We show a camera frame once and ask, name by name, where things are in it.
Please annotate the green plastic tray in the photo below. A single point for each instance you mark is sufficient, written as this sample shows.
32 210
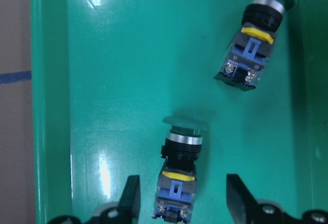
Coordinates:
106 72

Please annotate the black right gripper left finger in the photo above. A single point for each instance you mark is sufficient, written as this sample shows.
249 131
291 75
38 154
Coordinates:
126 210

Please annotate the green push button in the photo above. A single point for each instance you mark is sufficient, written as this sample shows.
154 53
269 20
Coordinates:
177 179
251 48

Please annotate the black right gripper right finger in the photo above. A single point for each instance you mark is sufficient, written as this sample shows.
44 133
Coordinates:
244 208

